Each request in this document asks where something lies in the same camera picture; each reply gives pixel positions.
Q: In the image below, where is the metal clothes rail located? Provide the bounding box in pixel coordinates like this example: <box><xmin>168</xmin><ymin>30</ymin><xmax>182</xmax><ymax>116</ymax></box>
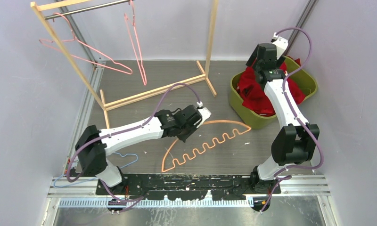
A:
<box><xmin>44</xmin><ymin>0</ymin><xmax>133</xmax><ymax>20</ymax></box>

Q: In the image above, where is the wooden hanger with metal hook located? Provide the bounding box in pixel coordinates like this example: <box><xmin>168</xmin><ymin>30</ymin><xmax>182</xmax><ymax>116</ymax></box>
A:
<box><xmin>161</xmin><ymin>120</ymin><xmax>252</xmax><ymax>173</ymax></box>

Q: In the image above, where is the crumpled red cloth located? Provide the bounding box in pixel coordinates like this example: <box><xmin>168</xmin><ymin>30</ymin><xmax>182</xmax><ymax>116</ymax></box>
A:
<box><xmin>294</xmin><ymin>58</ymin><xmax>302</xmax><ymax>66</ymax></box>

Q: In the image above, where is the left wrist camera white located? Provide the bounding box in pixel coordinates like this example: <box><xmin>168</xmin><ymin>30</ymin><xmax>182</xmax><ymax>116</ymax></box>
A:
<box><xmin>196</xmin><ymin>101</ymin><xmax>211</xmax><ymax>128</ymax></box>

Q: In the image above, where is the blue wire hanger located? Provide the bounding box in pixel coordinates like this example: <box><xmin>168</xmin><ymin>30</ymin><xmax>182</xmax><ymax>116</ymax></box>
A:
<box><xmin>52</xmin><ymin>152</ymin><xmax>139</xmax><ymax>189</ymax></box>

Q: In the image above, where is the pink hanger with poppy skirt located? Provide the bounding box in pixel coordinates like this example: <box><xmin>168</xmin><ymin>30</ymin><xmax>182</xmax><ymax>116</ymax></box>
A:
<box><xmin>124</xmin><ymin>0</ymin><xmax>148</xmax><ymax>86</ymax></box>

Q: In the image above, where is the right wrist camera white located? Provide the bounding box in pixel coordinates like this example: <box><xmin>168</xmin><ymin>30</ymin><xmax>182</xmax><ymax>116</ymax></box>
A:
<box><xmin>271</xmin><ymin>32</ymin><xmax>288</xmax><ymax>59</ymax></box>

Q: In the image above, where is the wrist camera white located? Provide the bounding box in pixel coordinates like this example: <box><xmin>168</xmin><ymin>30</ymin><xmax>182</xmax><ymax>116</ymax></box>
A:
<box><xmin>196</xmin><ymin>101</ymin><xmax>211</xmax><ymax>128</ymax></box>
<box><xmin>271</xmin><ymin>32</ymin><xmax>288</xmax><ymax>59</ymax></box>

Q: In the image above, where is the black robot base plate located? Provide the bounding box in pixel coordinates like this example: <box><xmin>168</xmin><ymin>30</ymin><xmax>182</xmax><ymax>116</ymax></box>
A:
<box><xmin>110</xmin><ymin>173</ymin><xmax>281</xmax><ymax>201</ymax></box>

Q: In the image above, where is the aluminium corner rail right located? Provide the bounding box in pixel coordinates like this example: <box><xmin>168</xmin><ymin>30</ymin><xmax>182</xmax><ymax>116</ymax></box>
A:
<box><xmin>280</xmin><ymin>0</ymin><xmax>320</xmax><ymax>57</ymax></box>

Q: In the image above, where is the aluminium floor rail front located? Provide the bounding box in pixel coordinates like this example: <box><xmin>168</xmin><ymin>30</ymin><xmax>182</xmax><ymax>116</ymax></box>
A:
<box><xmin>47</xmin><ymin>175</ymin><xmax>331</xmax><ymax>208</ymax></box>

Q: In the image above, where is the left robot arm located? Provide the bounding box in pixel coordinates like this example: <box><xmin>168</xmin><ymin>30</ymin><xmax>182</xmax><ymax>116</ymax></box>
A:
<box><xmin>75</xmin><ymin>105</ymin><xmax>211</xmax><ymax>194</ymax></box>

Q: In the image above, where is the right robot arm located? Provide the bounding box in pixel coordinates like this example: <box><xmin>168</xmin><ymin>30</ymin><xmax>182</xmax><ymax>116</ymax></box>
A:
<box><xmin>246</xmin><ymin>42</ymin><xmax>320</xmax><ymax>194</ymax></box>

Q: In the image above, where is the wooden clothes rack frame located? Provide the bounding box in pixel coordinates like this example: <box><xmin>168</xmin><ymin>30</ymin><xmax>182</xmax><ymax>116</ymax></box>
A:
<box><xmin>30</xmin><ymin>0</ymin><xmax>218</xmax><ymax>129</ymax></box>

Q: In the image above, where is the pink wire hanger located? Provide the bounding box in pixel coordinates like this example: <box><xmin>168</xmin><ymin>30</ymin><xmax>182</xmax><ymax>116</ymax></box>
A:
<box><xmin>38</xmin><ymin>12</ymin><xmax>133</xmax><ymax>75</ymax></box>

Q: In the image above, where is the red garment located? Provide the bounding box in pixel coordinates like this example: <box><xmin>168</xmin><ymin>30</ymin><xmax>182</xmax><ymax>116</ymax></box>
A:
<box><xmin>236</xmin><ymin>66</ymin><xmax>306</xmax><ymax>117</ymax></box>

